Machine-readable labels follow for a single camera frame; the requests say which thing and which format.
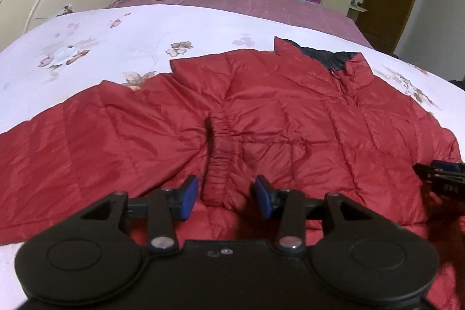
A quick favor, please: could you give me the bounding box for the white floral quilt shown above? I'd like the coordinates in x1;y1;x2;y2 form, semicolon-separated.
1;5;464;309

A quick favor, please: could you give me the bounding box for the red down jacket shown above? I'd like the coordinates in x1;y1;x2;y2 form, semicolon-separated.
1;39;464;309

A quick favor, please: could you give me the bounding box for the pink bed sheet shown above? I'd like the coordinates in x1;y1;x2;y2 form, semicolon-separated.
109;0;371;48

